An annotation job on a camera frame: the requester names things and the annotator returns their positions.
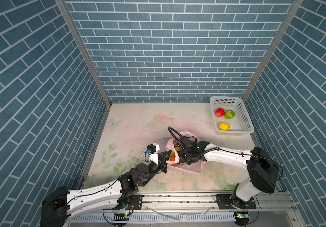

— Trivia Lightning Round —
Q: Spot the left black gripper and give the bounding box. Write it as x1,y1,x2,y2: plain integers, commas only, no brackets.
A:
139,150,171,188

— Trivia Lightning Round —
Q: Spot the pink plastic bag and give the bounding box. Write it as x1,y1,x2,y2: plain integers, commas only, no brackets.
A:
166,138,207,174

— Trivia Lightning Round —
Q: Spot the yellow lemon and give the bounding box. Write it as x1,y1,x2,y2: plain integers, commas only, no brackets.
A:
219,123,230,131

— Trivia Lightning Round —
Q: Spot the red fruit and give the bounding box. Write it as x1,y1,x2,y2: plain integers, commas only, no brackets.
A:
215,107,225,117

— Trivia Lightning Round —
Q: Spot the green fruit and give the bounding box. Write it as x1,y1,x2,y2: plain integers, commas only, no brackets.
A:
224,110,235,119

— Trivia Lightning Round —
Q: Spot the white plastic mesh basket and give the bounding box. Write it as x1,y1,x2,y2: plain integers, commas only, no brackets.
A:
209,96,254,135

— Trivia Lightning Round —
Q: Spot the orange fruit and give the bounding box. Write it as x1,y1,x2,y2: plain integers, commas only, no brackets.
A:
170,156,179,165

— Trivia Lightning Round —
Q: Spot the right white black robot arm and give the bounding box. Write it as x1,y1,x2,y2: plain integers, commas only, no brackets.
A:
173,136,280,208

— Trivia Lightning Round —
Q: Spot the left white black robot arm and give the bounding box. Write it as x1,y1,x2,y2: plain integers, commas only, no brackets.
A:
40,151,171,227

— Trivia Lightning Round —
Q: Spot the yellow banana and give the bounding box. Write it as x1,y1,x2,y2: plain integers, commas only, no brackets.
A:
170,147,181,159

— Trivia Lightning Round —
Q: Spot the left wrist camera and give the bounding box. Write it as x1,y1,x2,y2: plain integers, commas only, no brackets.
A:
145,143,160,165

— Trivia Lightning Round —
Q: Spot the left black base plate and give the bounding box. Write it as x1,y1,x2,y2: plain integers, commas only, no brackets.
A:
114,194,143,210

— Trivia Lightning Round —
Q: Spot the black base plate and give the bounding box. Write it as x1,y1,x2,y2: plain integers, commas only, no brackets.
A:
114,194,143,210
216,194,257,210

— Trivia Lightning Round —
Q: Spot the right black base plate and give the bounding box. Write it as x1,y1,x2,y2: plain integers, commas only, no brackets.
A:
216,194,257,210

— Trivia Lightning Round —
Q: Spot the white slotted cable duct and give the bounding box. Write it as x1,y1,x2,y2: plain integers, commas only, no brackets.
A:
70,212,236,224

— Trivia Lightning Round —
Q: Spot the aluminium mounting rail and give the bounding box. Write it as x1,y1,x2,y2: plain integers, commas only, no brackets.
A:
62,191,298,213

